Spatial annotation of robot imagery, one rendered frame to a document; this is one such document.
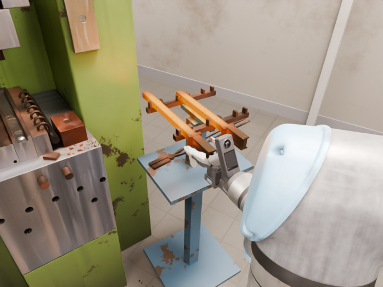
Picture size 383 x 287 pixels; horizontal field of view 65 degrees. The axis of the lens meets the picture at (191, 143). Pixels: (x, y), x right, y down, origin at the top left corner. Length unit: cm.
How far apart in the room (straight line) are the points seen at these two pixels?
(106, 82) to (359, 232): 108
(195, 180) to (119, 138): 40
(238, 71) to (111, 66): 215
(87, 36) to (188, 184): 64
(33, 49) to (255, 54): 213
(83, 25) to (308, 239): 99
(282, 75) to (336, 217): 282
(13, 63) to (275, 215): 134
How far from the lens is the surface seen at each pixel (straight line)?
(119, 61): 122
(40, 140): 108
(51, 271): 142
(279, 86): 310
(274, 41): 299
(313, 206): 25
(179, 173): 121
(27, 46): 147
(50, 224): 123
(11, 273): 166
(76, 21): 111
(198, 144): 93
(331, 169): 26
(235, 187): 78
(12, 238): 122
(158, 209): 207
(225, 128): 98
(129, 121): 134
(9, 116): 123
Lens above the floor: 154
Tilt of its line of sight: 36 degrees down
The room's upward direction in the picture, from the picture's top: 2 degrees clockwise
